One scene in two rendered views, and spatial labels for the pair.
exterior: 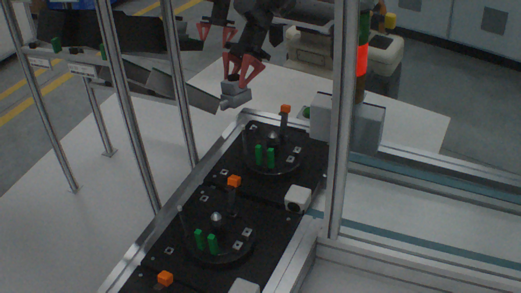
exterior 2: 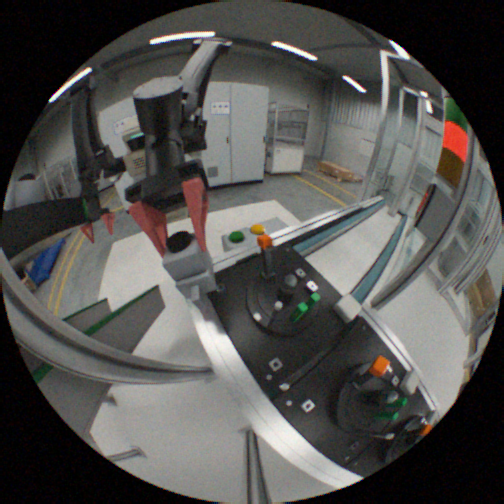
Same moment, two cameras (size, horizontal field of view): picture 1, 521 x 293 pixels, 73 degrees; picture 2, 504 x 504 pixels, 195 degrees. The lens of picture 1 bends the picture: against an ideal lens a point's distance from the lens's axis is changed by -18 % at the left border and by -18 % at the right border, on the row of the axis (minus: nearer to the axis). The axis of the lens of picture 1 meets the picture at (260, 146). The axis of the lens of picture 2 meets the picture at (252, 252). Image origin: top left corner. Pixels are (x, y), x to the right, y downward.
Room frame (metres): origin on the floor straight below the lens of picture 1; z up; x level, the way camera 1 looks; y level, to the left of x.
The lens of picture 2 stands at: (0.73, 0.11, 1.23)
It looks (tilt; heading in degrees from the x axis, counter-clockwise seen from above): 46 degrees down; 299
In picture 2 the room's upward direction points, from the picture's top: 2 degrees clockwise
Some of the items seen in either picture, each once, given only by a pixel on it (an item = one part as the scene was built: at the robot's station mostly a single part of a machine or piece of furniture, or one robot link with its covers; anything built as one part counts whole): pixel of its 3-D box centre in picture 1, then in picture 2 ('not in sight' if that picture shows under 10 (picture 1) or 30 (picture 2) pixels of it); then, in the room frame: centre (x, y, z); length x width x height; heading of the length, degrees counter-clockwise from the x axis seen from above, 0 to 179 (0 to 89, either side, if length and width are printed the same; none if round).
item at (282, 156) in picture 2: not in sight; (265, 134); (3.20, -4.93, 1.13); 2.66 x 1.46 x 2.25; 145
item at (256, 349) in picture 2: (274, 162); (281, 302); (0.74, -0.03, 0.96); 0.24 x 0.24 x 0.02; 63
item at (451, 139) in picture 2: not in sight; (455, 143); (0.54, -0.14, 1.33); 0.05 x 0.05 x 0.05
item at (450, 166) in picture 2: not in sight; (450, 168); (0.54, -0.14, 1.28); 0.05 x 0.05 x 0.05
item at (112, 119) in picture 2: not in sight; (129, 155); (4.06, -0.93, 1.12); 0.80 x 0.54 x 2.25; 55
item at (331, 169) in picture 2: not in sight; (335, 171); (0.73, -6.03, 0.20); 1.20 x 0.80 x 0.41; 145
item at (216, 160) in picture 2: not in sight; (207, 137); (3.15, -2.24, 1.12); 0.80 x 0.54 x 2.25; 55
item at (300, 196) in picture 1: (298, 200); (345, 309); (0.60, -0.07, 0.97); 0.05 x 0.05 x 0.04; 63
